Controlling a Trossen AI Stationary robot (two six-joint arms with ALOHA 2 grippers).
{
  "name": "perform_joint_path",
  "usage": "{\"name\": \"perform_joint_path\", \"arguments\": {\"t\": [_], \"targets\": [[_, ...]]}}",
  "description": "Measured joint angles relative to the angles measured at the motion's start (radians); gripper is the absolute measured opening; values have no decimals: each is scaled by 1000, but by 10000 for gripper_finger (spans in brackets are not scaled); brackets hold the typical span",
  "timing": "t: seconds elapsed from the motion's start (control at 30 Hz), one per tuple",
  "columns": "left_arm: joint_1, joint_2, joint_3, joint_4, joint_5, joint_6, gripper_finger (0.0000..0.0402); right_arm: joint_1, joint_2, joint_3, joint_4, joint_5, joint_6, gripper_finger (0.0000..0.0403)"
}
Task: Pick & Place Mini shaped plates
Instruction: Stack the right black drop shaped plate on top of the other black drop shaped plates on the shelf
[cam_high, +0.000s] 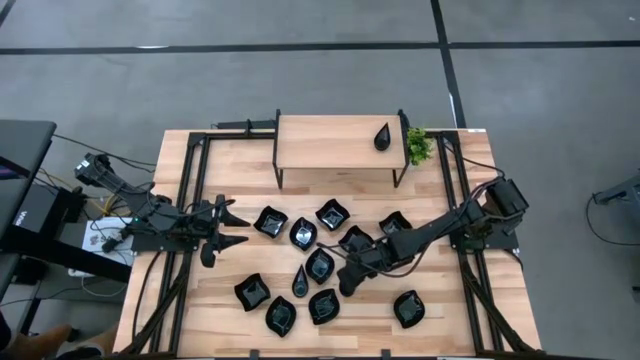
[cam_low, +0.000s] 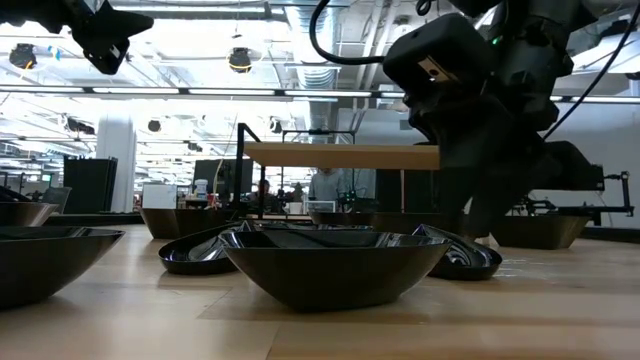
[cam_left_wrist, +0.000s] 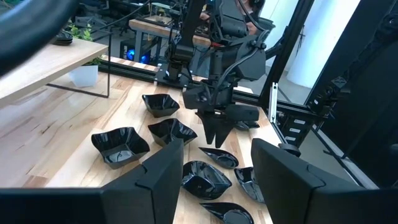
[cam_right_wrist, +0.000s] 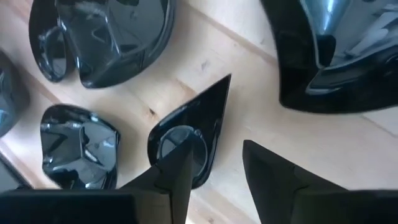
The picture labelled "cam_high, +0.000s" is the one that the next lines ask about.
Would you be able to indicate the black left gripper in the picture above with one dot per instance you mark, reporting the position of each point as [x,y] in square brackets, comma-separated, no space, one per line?
[207,225]

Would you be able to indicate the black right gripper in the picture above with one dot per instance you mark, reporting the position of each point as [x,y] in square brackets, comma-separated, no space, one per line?
[377,257]

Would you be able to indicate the black square wavy plate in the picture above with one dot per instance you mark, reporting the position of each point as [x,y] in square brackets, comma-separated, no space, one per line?
[332,215]
[352,239]
[392,222]
[270,222]
[252,293]

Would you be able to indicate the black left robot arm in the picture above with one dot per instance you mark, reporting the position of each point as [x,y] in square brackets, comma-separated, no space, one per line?
[150,212]

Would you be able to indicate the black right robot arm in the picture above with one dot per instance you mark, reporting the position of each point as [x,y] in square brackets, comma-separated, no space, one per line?
[440,230]

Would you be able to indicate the black power strip bar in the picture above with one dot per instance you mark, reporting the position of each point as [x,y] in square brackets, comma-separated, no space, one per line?
[240,124]

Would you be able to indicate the green plant white pot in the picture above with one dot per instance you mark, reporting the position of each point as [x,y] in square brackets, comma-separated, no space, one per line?
[419,145]

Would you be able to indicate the wooden shelf black legs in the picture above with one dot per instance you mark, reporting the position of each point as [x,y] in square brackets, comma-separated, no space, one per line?
[330,145]

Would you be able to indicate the white printed paper sheet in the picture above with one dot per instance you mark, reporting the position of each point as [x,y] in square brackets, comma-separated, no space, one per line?
[95,240]

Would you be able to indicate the black computer case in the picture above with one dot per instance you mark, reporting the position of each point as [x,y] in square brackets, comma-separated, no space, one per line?
[32,210]

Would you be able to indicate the person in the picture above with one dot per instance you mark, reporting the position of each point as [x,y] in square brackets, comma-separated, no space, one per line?
[40,340]

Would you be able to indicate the black desk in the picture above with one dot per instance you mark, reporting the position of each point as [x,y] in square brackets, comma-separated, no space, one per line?
[25,142]

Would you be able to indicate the grey metal stand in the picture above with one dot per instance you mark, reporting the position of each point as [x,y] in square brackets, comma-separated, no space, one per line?
[625,191]

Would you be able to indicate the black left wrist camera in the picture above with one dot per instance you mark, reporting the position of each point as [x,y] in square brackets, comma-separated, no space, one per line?
[209,256]

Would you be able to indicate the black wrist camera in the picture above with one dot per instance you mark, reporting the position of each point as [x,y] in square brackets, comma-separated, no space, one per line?
[350,282]
[209,256]

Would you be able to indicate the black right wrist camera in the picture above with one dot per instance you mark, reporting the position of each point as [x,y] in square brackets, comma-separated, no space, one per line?
[350,282]

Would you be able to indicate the black aluminium rail frame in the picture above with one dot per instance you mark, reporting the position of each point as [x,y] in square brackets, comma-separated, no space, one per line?
[235,135]
[470,300]

